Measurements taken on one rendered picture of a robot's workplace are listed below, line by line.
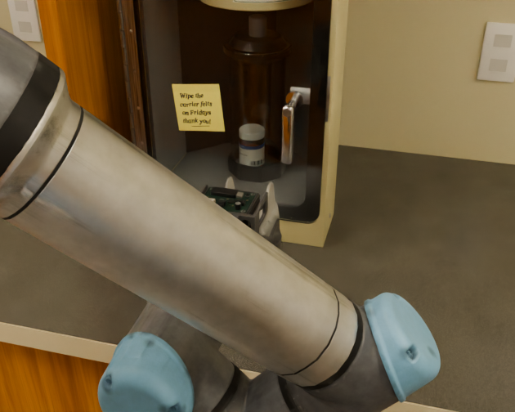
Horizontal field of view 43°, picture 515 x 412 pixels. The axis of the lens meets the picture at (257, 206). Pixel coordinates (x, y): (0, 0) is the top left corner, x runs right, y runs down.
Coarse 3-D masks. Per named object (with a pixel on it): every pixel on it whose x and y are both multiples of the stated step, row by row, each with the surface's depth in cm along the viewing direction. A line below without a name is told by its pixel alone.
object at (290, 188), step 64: (192, 0) 92; (256, 0) 89; (320, 0) 87; (192, 64) 96; (256, 64) 94; (320, 64) 91; (256, 128) 99; (320, 128) 96; (256, 192) 105; (320, 192) 102
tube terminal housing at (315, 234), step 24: (336, 0) 88; (336, 24) 89; (336, 48) 92; (336, 72) 95; (336, 96) 99; (336, 120) 103; (336, 144) 107; (336, 168) 112; (288, 240) 109; (312, 240) 108
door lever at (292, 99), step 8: (288, 96) 95; (296, 96) 94; (288, 104) 91; (296, 104) 93; (288, 112) 90; (288, 120) 91; (288, 128) 92; (288, 136) 93; (288, 144) 93; (288, 152) 94; (288, 160) 94
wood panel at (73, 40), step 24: (48, 0) 89; (72, 0) 92; (96, 0) 99; (48, 24) 90; (72, 24) 93; (96, 24) 100; (48, 48) 92; (72, 48) 94; (96, 48) 101; (120, 48) 109; (72, 72) 95; (96, 72) 102; (120, 72) 110; (72, 96) 96; (96, 96) 103; (120, 96) 111; (120, 120) 112
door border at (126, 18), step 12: (132, 0) 94; (120, 12) 95; (132, 12) 95; (120, 24) 96; (132, 24) 96; (132, 36) 97; (132, 48) 98; (132, 60) 99; (132, 72) 100; (132, 84) 101; (132, 96) 102; (132, 108) 103; (132, 120) 104; (144, 120) 103; (144, 132) 105; (144, 144) 106
